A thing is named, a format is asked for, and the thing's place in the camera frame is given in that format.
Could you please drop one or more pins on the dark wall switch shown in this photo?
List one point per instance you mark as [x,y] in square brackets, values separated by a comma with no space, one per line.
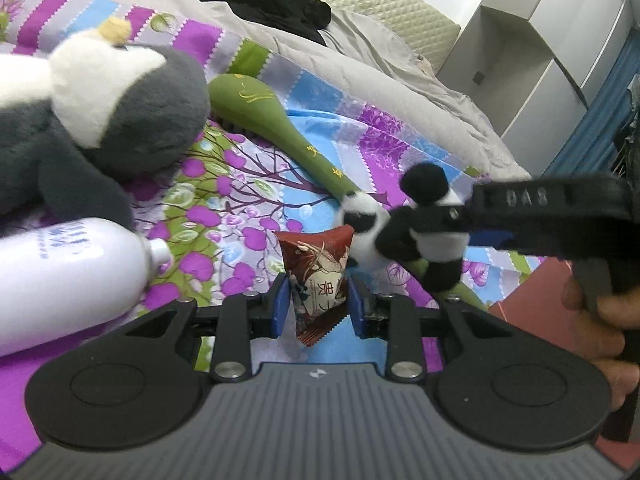
[479,78]

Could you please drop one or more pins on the cream quilted headboard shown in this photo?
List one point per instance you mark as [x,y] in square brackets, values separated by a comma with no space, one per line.
[400,10]

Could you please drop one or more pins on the striped floral bedsheet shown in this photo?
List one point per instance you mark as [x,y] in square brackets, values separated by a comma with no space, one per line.
[240,240]

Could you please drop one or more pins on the brown snack packet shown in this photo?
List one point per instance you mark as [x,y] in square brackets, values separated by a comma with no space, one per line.
[320,270]

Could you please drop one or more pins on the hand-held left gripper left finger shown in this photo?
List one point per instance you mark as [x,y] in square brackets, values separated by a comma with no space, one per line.
[282,305]

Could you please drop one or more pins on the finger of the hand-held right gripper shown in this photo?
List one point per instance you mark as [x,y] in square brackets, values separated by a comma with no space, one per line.
[462,216]
[492,239]

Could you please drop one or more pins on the white wardrobe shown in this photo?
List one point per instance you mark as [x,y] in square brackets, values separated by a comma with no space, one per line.
[550,50]

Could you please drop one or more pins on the person's right hand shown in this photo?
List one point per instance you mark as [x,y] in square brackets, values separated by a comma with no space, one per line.
[600,335]

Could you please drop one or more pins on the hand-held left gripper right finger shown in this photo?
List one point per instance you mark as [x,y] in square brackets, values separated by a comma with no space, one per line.
[356,305]

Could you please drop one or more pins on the green massage hammer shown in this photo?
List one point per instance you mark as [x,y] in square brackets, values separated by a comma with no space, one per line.
[260,110]

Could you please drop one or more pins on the grey duvet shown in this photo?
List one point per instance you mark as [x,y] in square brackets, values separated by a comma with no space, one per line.
[375,85]

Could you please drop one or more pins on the blue curtain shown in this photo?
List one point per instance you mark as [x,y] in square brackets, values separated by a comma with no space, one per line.
[600,125]

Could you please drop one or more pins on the small panda plush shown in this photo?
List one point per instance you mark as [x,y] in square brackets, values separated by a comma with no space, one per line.
[435,245]

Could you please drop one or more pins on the white spray bottle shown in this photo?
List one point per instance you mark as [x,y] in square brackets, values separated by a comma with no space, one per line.
[75,275]

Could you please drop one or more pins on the grey white penguin plush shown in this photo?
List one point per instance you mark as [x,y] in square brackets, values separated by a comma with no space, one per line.
[150,110]

